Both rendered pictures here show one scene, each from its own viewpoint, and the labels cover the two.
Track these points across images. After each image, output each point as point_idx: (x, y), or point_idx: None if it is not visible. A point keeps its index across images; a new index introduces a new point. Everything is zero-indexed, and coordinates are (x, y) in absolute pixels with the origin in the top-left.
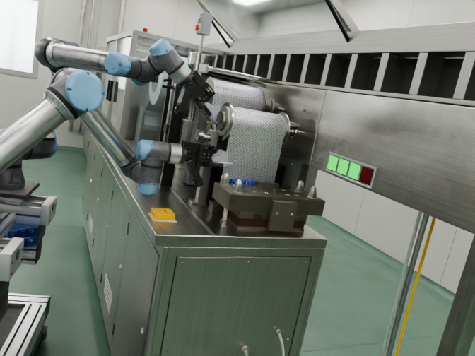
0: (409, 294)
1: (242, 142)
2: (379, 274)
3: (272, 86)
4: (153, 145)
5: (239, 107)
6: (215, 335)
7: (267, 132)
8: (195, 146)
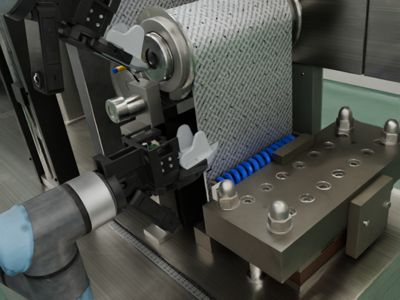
0: (380, 122)
1: (222, 88)
2: (334, 109)
3: None
4: (34, 227)
5: (184, 8)
6: None
7: (262, 40)
8: (134, 160)
